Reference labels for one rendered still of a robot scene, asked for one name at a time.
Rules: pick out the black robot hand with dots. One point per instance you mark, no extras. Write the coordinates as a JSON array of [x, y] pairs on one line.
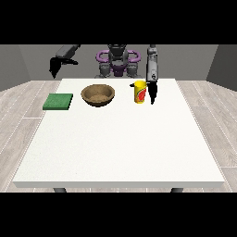
[[56, 65], [152, 89]]

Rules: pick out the green square pad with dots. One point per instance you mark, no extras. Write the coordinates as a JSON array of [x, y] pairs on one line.
[[57, 101]]

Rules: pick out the brown wooden bowl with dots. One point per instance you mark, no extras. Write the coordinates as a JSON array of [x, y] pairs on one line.
[[98, 95]]

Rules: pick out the grey robot trunk purple rings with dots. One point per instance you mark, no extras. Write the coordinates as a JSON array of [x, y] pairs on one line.
[[117, 63]]

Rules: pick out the dark table leg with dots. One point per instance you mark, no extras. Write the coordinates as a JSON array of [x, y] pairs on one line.
[[177, 190], [59, 190]]

